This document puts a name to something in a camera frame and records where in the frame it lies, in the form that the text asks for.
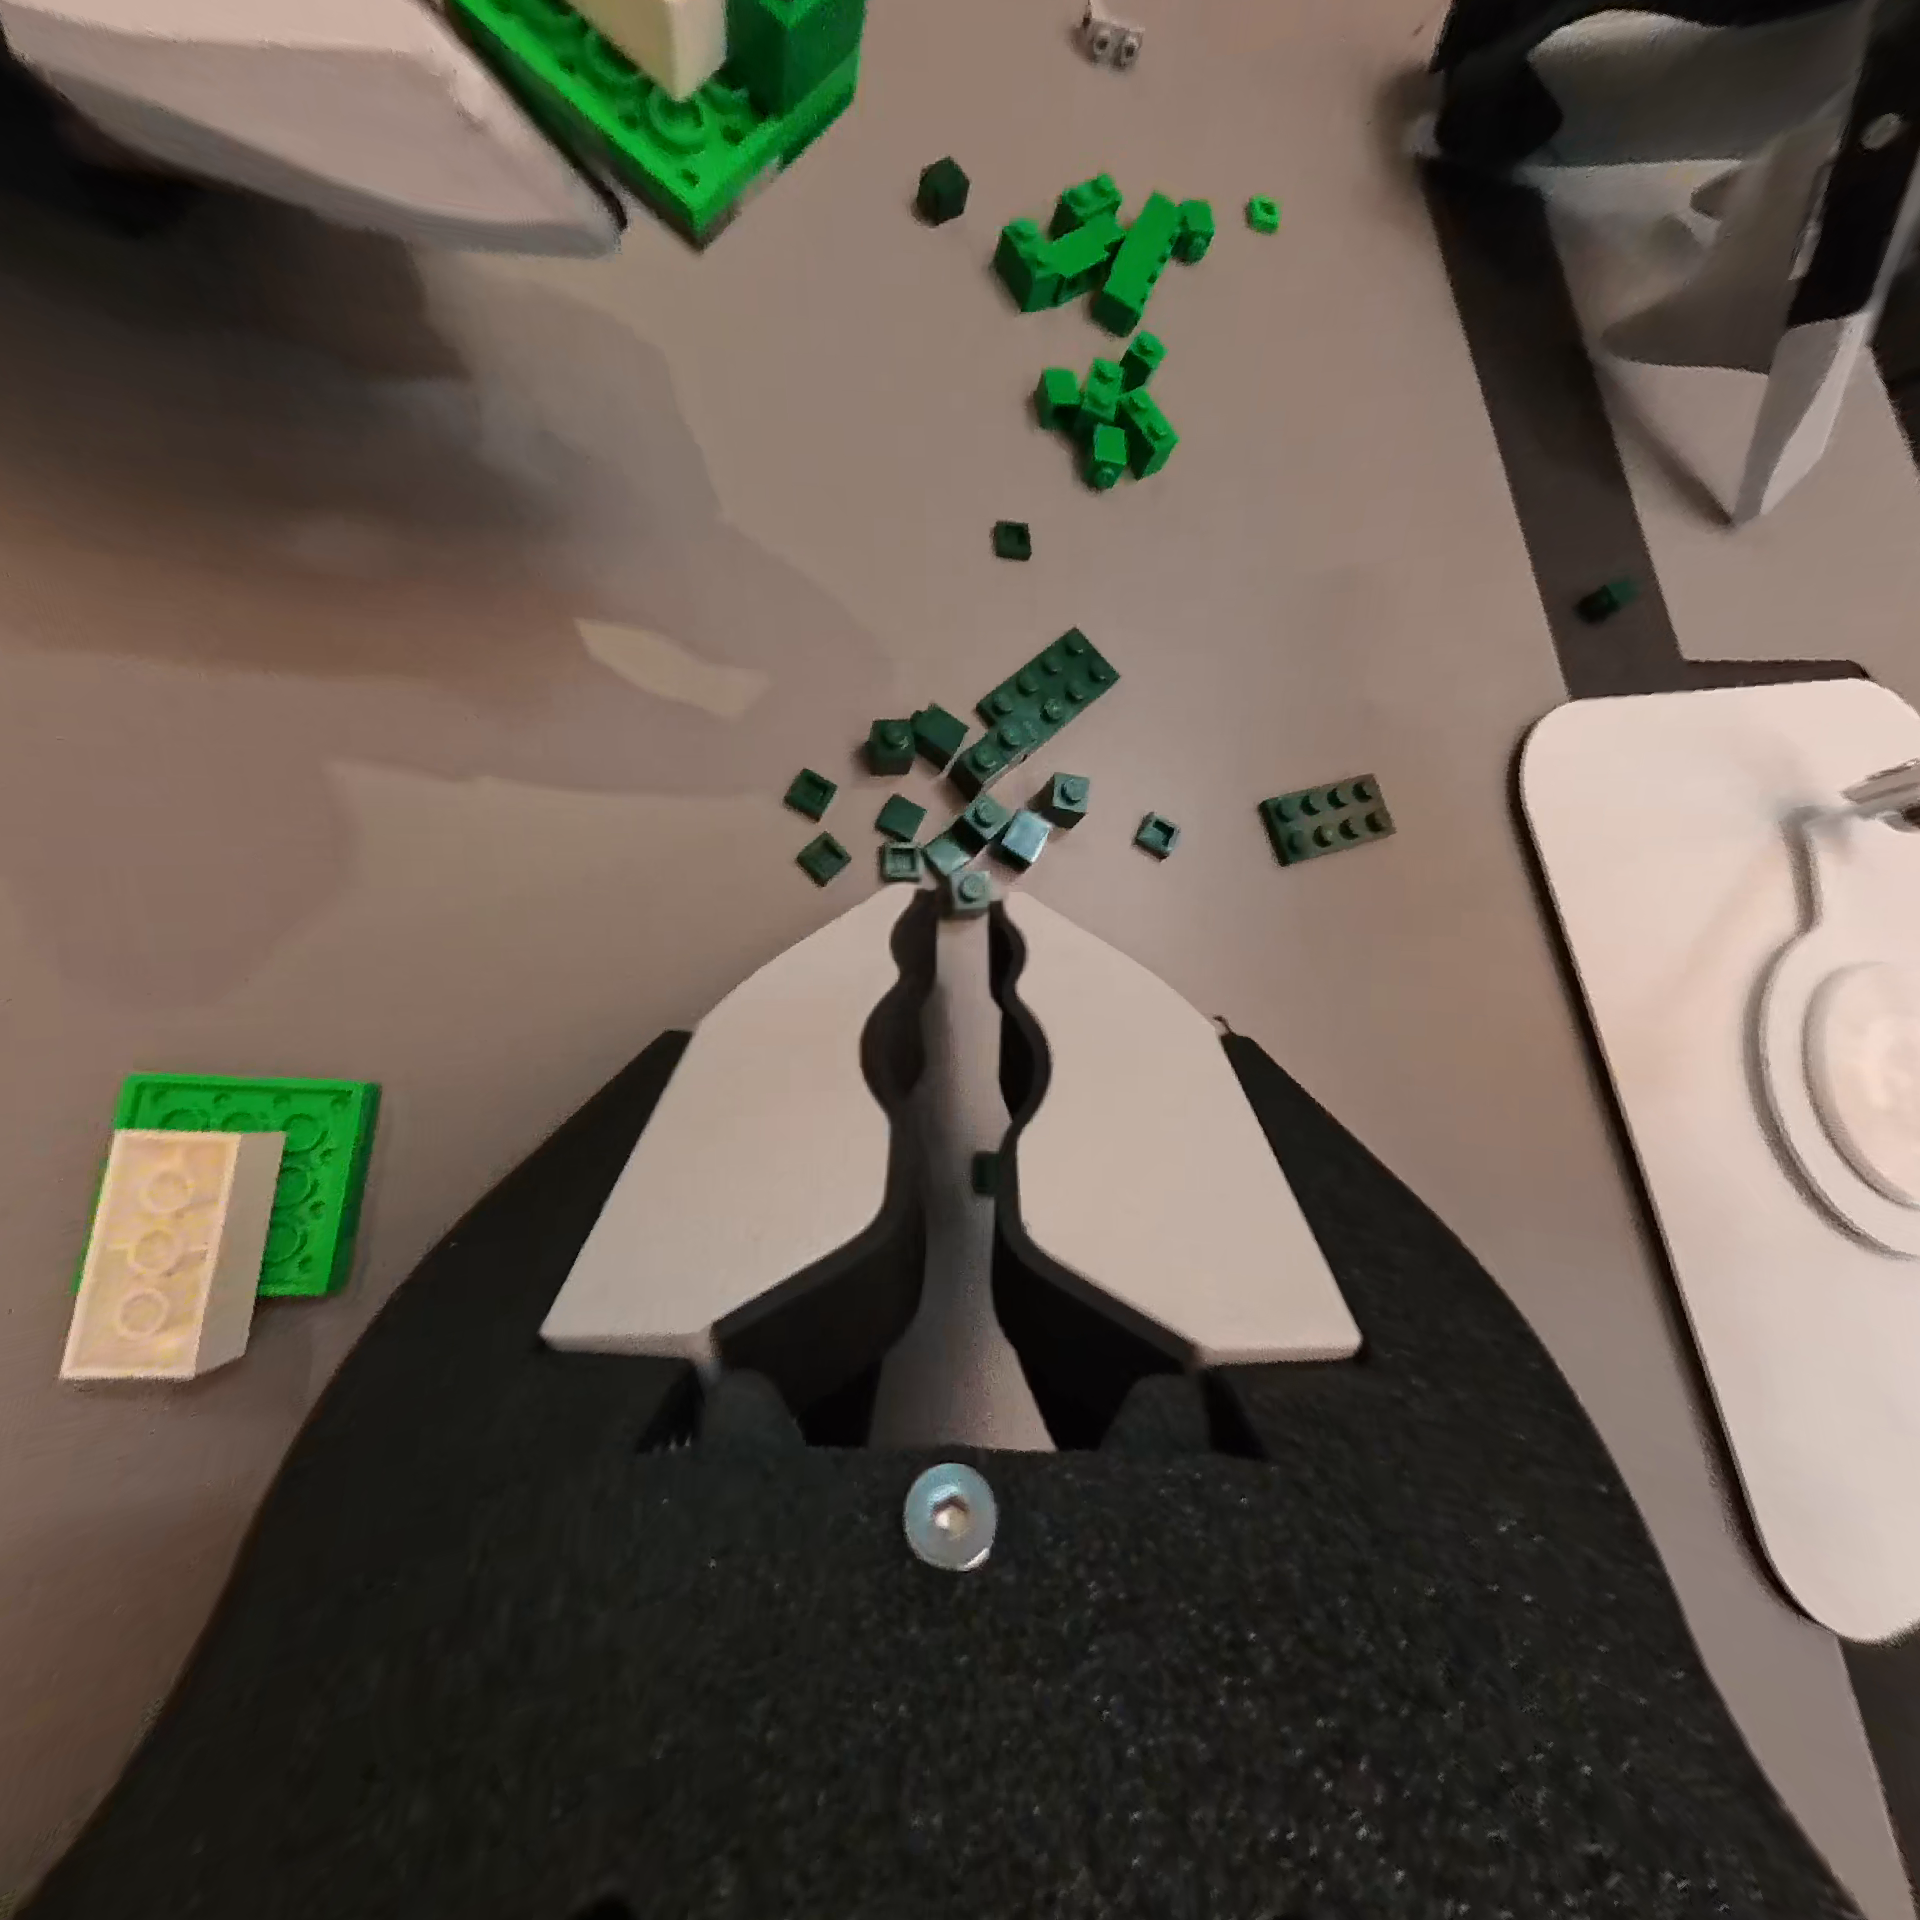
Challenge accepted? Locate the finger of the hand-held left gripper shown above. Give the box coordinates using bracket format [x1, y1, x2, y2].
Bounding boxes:
[0, 0, 626, 260]

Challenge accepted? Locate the dark green flat lego plate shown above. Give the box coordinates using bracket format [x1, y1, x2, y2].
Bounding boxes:
[1259, 773, 1397, 868]

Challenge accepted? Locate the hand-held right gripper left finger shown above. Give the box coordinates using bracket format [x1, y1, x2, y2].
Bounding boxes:
[537, 881, 939, 1368]

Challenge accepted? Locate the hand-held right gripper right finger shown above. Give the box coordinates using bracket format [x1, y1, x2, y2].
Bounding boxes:
[978, 892, 1366, 1367]

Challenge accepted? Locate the bright green lego piece pile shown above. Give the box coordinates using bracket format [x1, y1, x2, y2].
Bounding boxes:
[990, 171, 1284, 489]

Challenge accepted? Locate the white book stand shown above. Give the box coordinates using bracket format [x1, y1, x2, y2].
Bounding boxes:
[1518, 678, 1920, 1643]

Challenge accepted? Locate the dark green lego piece pile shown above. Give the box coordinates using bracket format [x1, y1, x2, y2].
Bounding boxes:
[786, 625, 1186, 894]

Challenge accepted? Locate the black and white spare device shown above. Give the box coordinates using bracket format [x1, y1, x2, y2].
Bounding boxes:
[1425, 0, 1920, 523]

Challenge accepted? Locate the green lego plate cream brick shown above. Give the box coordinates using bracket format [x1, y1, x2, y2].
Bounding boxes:
[450, 0, 866, 252]
[60, 1071, 380, 1382]

